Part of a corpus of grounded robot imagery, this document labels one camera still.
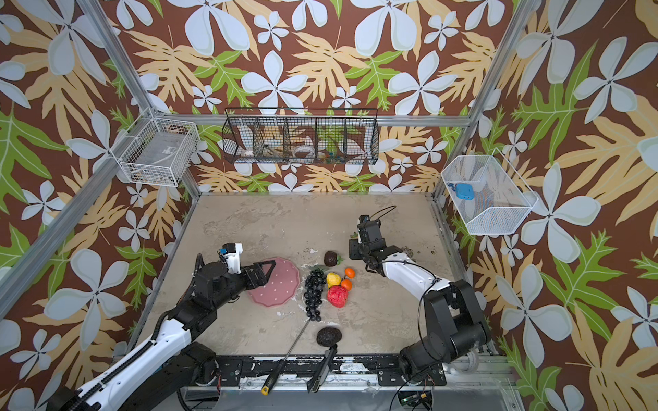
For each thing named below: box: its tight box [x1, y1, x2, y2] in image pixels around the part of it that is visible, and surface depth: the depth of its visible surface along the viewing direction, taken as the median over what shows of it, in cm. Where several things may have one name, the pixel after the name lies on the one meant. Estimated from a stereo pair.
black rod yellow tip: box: [260, 317, 312, 396], surface depth 73 cm
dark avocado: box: [316, 327, 343, 347], surface depth 78 cm
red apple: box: [327, 285, 349, 309], surface depth 86 cm
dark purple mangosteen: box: [323, 250, 345, 268], surface depth 97 cm
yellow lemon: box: [326, 272, 342, 287], surface depth 90 cm
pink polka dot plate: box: [247, 256, 300, 307], surface depth 90 cm
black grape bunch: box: [303, 268, 327, 322], surface depth 88 cm
